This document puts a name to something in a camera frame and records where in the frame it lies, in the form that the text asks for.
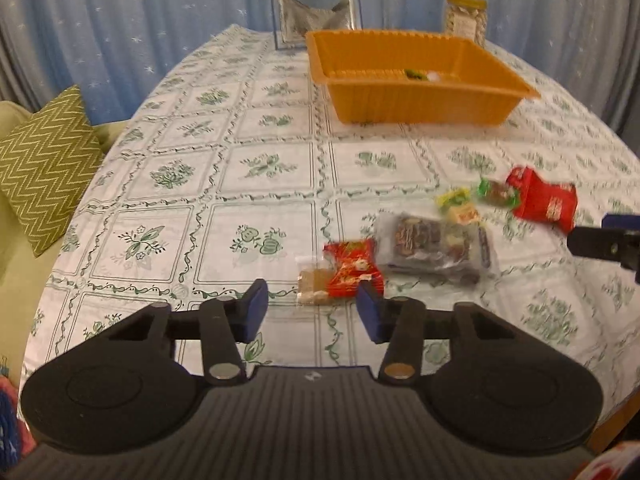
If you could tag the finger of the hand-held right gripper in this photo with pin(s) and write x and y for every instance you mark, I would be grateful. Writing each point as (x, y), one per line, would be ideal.
(600, 242)

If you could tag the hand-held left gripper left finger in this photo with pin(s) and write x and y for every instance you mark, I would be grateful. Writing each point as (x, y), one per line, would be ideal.
(257, 310)

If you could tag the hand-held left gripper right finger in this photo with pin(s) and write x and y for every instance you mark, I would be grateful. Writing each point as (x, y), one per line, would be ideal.
(369, 312)

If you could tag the red crinkled snack wrapper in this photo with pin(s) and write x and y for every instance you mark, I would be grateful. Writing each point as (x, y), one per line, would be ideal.
(352, 267)

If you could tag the clear cracker packet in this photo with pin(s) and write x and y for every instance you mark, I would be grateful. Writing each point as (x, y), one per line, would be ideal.
(312, 285)

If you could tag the red snack pouch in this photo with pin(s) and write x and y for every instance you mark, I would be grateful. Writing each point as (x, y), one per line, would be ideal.
(542, 200)

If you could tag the clear bag of dark snacks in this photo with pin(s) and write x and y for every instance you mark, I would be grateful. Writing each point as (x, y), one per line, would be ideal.
(430, 247)

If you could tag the orange plastic tray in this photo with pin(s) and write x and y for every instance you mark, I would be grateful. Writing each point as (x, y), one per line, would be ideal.
(415, 97)

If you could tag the green and brown candy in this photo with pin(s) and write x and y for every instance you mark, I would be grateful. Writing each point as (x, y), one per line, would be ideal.
(497, 192)

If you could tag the small yellow orange packet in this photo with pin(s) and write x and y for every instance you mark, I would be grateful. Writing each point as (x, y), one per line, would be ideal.
(464, 214)

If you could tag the yellow green candy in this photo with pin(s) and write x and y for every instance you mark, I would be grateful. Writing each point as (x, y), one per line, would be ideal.
(452, 196)

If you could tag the wooden table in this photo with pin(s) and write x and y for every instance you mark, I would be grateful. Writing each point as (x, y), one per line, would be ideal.
(617, 425)

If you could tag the red clothing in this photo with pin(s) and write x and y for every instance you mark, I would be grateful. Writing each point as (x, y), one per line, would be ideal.
(612, 465)

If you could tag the small white candy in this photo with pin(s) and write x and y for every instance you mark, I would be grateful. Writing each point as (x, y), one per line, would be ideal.
(433, 76)

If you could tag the green zigzag cushion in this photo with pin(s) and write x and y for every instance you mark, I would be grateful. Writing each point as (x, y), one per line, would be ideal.
(20, 305)
(47, 165)

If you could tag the nut jar with gold lid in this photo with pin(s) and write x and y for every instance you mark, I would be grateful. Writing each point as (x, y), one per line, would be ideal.
(466, 20)

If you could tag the colourful patterned cloth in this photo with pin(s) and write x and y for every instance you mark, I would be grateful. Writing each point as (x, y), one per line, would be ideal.
(10, 410)

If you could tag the blue star curtain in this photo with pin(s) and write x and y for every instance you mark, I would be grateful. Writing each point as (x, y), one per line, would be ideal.
(150, 10)

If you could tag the silver picture frame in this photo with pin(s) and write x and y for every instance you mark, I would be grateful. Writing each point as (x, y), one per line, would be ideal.
(315, 0)

